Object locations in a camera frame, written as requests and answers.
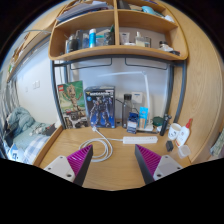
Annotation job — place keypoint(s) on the grey metal desk frame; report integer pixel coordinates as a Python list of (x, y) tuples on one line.
[(54, 86)]

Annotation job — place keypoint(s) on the bed with teal bedding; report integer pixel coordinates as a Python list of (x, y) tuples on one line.
[(23, 133)]

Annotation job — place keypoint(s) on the black electric shaver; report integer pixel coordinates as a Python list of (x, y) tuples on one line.
[(164, 126)]

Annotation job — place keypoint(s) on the white desk lamp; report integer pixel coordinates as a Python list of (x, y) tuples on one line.
[(147, 90)]

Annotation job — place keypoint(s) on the white bottle with red cap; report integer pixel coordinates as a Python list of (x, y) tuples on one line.
[(182, 136)]

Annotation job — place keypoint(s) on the wooden shelf unit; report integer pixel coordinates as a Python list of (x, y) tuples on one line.
[(116, 51)]

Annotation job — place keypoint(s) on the white power strip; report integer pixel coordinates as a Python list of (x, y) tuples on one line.
[(140, 140)]

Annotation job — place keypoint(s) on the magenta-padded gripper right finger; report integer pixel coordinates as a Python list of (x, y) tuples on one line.
[(166, 165)]

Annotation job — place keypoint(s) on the white wall switch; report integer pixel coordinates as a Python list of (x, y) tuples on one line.
[(36, 84)]

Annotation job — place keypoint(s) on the white wall socket box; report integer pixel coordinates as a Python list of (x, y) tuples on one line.
[(137, 97)]

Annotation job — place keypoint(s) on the glass bottle with black cap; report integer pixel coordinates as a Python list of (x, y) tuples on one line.
[(127, 111)]

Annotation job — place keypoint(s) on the blue robot model kit box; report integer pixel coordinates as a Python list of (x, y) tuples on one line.
[(100, 106)]

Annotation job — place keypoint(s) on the green tree figure set box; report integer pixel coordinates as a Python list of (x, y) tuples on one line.
[(70, 103)]

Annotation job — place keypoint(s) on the white mug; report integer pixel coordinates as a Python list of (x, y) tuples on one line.
[(174, 131)]

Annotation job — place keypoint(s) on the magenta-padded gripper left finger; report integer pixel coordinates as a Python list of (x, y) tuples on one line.
[(60, 165)]

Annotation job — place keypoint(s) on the green round container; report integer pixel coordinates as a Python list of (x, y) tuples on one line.
[(157, 120)]

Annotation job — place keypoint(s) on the light blue tall box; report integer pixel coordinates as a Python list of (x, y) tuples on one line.
[(143, 117)]

